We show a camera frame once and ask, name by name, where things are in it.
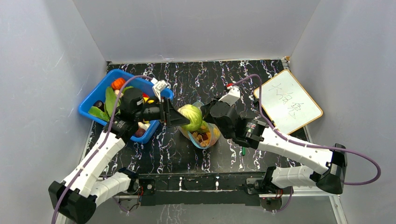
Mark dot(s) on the blue plastic bin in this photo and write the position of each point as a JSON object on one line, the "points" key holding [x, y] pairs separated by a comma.
{"points": [[99, 92]]}

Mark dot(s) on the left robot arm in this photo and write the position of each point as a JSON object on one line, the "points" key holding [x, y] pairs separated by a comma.
{"points": [[92, 167]]}

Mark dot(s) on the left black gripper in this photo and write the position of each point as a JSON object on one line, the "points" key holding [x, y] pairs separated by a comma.
{"points": [[169, 115]]}

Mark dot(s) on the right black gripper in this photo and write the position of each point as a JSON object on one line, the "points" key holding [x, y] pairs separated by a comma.
{"points": [[205, 110]]}

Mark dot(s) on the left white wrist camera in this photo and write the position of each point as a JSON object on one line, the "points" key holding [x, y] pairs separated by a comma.
{"points": [[158, 87]]}

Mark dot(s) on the aluminium frame rail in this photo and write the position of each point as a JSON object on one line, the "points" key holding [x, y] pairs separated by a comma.
{"points": [[217, 188]]}

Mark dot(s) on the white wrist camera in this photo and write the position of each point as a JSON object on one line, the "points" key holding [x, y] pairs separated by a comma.
{"points": [[232, 95], [158, 87]]}

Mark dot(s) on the white dry erase board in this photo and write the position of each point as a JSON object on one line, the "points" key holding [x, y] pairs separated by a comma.
{"points": [[287, 103]]}

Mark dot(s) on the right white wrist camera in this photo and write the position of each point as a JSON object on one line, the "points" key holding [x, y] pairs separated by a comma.
{"points": [[232, 95]]}

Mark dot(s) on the green cabbage toy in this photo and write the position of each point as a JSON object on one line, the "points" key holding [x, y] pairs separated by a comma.
{"points": [[194, 115]]}

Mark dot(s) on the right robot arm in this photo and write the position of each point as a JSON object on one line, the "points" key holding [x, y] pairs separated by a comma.
{"points": [[322, 168]]}

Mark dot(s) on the clear zip top bag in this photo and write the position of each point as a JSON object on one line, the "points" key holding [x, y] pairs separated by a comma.
{"points": [[205, 127]]}

